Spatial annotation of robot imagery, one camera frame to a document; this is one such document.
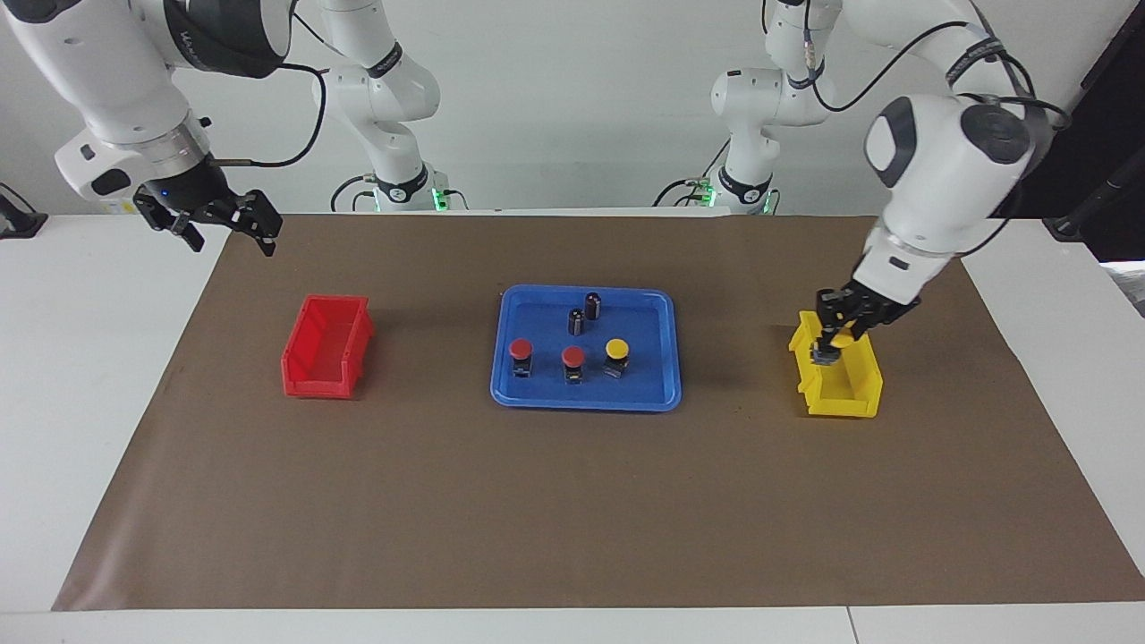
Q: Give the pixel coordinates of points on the black stand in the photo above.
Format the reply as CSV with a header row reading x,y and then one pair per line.
x,y
1109,134

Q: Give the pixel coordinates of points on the blue plastic tray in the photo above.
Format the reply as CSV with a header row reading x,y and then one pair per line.
x,y
644,385

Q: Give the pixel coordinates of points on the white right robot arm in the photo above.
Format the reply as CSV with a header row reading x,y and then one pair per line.
x,y
107,72

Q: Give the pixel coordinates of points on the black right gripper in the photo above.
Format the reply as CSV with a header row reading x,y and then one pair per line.
x,y
192,192

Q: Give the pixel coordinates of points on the black cylindrical capacitor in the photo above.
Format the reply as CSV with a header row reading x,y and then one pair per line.
x,y
593,304
576,322

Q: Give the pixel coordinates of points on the black clamp mount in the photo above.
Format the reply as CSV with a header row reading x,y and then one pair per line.
x,y
20,219

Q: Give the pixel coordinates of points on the yellow plastic parts bin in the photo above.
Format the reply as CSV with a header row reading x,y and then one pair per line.
x,y
845,402

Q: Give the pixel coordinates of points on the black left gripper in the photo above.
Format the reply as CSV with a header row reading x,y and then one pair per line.
x,y
872,309

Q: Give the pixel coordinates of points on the red push button switch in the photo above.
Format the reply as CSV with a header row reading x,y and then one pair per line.
x,y
521,348
573,357

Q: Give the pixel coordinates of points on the red plastic parts bin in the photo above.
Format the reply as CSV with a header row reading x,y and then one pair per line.
x,y
322,383

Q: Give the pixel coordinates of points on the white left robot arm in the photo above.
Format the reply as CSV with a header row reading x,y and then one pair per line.
x,y
939,179

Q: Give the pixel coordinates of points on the brown paper table mat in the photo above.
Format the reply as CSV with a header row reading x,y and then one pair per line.
x,y
572,501

